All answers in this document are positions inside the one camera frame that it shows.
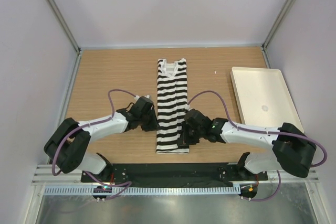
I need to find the black white striped tank top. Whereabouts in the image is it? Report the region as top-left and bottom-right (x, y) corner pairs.
(156, 58), (189, 154)

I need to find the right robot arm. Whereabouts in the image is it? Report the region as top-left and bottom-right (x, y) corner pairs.
(177, 109), (317, 180)

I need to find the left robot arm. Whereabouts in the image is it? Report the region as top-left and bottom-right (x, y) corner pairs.
(44, 96), (159, 182)

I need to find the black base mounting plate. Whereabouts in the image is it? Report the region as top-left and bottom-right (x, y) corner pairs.
(80, 163), (268, 188)

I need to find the cream plastic tray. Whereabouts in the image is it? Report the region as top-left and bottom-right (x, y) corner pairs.
(230, 67), (304, 132)

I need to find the right black controller puck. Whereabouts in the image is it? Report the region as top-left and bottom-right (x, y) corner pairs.
(239, 184), (258, 201)

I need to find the black controller puck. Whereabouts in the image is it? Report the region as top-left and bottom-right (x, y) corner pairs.
(92, 186), (112, 200)
(239, 184), (258, 201)

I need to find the left black controller puck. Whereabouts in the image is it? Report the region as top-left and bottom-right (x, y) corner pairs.
(92, 186), (112, 200)

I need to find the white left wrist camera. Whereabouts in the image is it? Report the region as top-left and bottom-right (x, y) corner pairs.
(134, 94), (152, 101)

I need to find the slotted cable duct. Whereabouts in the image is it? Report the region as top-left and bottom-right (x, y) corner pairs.
(44, 184), (240, 196)

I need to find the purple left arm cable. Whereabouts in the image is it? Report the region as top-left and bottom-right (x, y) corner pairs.
(51, 89), (137, 200)

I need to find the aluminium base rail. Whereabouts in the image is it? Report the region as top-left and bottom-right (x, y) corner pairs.
(31, 165), (320, 185)

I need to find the left aluminium frame post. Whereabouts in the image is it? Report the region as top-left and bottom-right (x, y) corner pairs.
(46, 0), (81, 54)

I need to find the aluminium frame post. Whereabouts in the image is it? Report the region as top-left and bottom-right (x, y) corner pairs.
(261, 0), (296, 51)
(46, 0), (81, 54)

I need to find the right aluminium frame post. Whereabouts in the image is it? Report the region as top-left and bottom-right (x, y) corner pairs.
(261, 0), (296, 51)

